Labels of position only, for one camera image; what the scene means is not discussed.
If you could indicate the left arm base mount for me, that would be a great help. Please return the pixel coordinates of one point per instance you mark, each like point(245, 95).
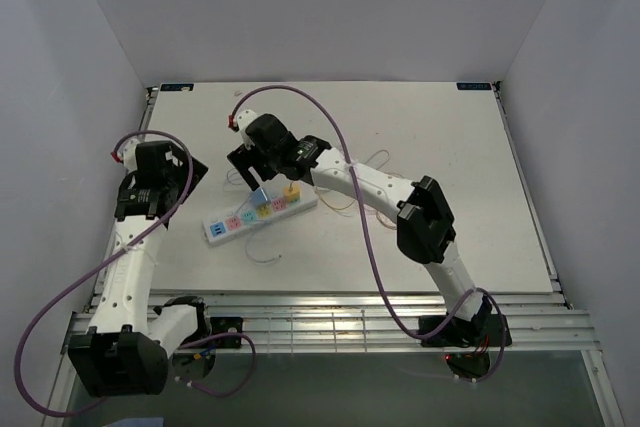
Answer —
point(220, 333)

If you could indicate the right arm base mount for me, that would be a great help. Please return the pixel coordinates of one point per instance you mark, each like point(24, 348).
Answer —
point(492, 332)

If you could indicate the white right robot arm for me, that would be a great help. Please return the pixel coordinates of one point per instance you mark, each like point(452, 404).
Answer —
point(423, 219)

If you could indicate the blue label right corner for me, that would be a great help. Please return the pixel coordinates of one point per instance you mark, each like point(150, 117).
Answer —
point(473, 86)

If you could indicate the blue label left corner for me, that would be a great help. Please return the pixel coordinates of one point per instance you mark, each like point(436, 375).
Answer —
point(177, 87)

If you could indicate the yellow charger plug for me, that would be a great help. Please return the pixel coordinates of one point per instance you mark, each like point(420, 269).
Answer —
point(291, 193)

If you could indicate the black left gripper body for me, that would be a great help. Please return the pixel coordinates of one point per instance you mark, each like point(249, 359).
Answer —
point(178, 177)

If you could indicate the white colourful power strip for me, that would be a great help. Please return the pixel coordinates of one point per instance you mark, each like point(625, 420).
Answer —
point(228, 225)

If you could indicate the blue label corner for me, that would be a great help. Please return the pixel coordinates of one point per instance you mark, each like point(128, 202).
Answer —
point(177, 87)
point(473, 86)

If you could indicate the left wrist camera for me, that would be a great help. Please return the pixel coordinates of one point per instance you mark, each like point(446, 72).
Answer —
point(126, 154)

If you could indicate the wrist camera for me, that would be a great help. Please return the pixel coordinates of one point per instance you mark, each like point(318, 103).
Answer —
point(239, 122)
point(126, 154)

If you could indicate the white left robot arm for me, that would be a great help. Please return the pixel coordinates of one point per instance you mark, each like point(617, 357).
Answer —
point(123, 352)

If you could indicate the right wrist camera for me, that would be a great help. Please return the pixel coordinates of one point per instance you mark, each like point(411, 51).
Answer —
point(239, 122)

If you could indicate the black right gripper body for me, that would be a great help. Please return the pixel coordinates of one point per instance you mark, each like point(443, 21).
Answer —
point(264, 164)

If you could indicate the blue charger plug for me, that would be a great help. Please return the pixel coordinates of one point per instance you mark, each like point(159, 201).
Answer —
point(259, 197)

